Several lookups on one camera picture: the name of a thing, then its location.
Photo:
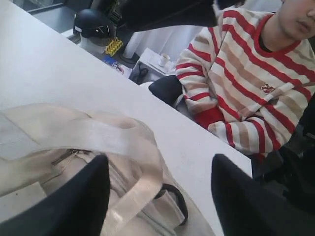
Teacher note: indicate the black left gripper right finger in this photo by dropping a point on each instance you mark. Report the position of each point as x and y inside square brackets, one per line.
[245, 208]

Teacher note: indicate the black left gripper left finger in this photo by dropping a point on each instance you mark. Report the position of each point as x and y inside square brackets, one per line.
[78, 208]

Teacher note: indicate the beige duffel bag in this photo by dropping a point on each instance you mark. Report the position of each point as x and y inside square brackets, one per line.
[43, 146]

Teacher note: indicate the person in striped sweater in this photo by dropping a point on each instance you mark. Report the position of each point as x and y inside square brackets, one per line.
[249, 79]

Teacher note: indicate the black office chair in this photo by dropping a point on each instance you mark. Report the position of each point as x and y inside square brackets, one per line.
[168, 89]

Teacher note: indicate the white paper cup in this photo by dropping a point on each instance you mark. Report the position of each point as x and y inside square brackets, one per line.
[163, 60]

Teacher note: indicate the black helmet on mannequin head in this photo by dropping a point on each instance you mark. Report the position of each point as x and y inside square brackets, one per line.
[95, 29]

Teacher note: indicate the white paper roll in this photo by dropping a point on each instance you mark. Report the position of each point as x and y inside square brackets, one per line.
[132, 45]

